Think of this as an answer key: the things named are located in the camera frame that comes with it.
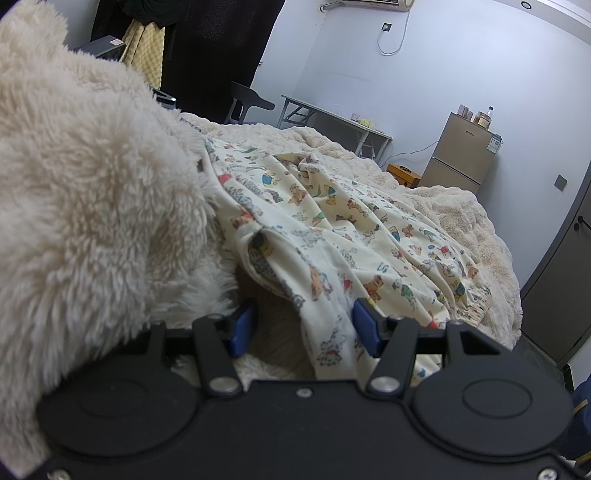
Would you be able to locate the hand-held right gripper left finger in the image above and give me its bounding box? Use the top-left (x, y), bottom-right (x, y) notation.
top-left (117, 302), bottom-right (258, 398)

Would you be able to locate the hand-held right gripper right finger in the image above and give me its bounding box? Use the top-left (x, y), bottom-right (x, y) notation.
top-left (353, 299), bottom-right (502, 398)

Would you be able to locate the cream cartoon-print pajama garment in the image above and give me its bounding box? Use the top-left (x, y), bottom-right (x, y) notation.
top-left (198, 138), bottom-right (492, 388)

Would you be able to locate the orange box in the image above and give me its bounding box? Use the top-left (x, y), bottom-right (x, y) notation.
top-left (387, 164), bottom-right (422, 188)

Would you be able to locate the beige refrigerator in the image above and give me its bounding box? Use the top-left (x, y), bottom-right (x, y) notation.
top-left (420, 112), bottom-right (502, 195)

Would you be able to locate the cream fluffy blanket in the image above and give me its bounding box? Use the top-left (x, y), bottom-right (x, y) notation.
top-left (0, 0), bottom-right (522, 480)

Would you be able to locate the grey door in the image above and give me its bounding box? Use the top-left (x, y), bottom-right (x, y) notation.
top-left (519, 161), bottom-right (591, 365)

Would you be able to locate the blue bag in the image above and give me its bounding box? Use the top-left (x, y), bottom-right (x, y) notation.
top-left (558, 364), bottom-right (591, 462)

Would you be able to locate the grey folding table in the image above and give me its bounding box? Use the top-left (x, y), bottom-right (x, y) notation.
top-left (278, 95), bottom-right (393, 167)

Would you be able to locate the black chair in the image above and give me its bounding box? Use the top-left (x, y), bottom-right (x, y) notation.
top-left (229, 82), bottom-right (275, 125)

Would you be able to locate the black curtain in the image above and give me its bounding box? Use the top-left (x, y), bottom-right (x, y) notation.
top-left (90, 0), bottom-right (287, 124)

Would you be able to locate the yellow hanging cloth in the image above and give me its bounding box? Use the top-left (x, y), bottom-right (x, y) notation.
top-left (121, 18), bottom-right (166, 88)

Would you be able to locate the dark grey device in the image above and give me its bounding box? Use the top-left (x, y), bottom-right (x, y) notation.
top-left (71, 35), bottom-right (125, 61)

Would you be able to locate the white air conditioner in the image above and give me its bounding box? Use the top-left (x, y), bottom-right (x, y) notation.
top-left (321, 0), bottom-right (414, 12)

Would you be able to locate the white power cable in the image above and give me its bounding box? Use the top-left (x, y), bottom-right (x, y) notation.
top-left (376, 9), bottom-right (411, 57)

